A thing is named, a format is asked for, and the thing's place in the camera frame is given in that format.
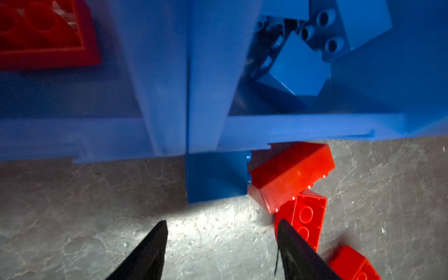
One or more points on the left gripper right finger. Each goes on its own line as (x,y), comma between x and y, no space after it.
(299,260)

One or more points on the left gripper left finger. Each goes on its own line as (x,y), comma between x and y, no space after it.
(146,261)

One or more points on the red rounded lego brick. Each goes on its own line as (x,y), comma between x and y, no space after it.
(348,264)

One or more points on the blue lego by bin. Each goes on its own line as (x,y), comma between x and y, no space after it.
(217,175)

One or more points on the blue three-compartment bin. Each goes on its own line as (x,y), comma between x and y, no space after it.
(173,80)

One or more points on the blue legos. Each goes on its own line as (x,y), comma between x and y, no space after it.
(300,41)

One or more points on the red lego upside down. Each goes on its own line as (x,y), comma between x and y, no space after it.
(305,214)

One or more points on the long red lego top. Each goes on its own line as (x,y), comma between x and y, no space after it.
(287,174)

